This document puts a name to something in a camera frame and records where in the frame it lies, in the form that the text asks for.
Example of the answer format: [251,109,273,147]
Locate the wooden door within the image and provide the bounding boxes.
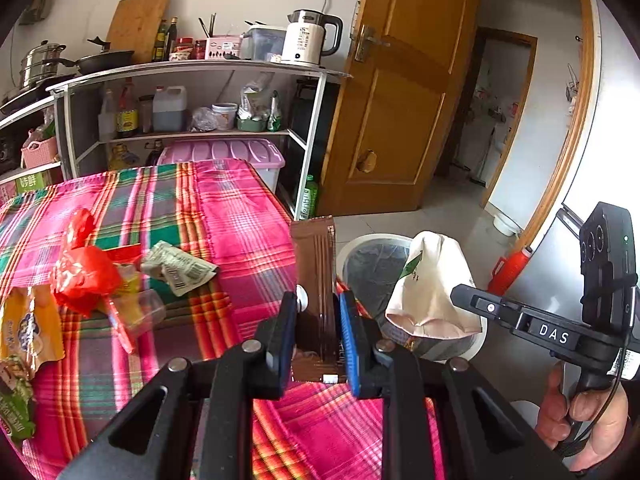
[318,0,480,216]

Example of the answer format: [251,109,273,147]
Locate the black frying pan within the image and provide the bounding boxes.
[44,37,134,75]

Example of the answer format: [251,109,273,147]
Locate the green detergent bottle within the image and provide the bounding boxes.
[300,174,319,220]

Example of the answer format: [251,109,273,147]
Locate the red plastic bag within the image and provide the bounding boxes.
[50,208,122,318]

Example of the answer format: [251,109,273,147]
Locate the wooden cutting board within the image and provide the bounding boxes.
[106,0,169,64]

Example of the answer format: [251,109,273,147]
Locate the plaid pink tablecloth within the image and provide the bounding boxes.
[0,158,446,480]

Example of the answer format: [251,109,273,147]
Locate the brown snack packet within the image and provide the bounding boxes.
[290,217,346,385]

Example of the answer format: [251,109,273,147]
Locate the red thermos flask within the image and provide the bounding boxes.
[487,247,533,296]

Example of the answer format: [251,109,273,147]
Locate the pink lid storage box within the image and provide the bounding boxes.
[157,138,285,193]

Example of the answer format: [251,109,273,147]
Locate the pink plastic basket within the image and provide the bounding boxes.
[21,136,58,169]

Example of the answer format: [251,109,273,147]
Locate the yellow label sauce bottle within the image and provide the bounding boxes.
[116,77,140,138]

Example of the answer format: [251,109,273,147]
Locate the person's right hand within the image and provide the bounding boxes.
[535,362,628,472]

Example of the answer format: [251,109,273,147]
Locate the white round trash bin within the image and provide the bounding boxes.
[337,231,487,362]

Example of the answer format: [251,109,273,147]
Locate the white metal shelf rack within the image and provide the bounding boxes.
[49,60,339,219]

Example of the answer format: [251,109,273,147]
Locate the steel steamer pot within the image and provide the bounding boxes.
[20,40,66,90]

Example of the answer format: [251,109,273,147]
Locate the white electric kettle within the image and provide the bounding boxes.
[281,9,344,66]

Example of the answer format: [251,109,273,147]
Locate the white oil jug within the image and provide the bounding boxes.
[152,86,188,132]

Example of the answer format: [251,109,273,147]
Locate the receipt wrapper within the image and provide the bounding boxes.
[140,240,218,297]

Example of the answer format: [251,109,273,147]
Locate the pink utensil holder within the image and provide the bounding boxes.
[205,35,241,60]

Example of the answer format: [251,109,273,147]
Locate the silver refrigerator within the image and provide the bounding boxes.
[489,0,639,404]

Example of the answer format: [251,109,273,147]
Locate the translucent trash bag liner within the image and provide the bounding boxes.
[337,233,412,322]

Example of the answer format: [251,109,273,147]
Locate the green snack wrapper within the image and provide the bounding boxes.
[0,356,36,446]

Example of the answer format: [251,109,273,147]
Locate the yellow chip bag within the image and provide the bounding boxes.
[1,285,65,378]

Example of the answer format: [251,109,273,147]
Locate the black tracking camera box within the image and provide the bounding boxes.
[579,202,638,335]

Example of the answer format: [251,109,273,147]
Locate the yellow red noodle packet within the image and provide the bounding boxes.
[105,244,142,330]

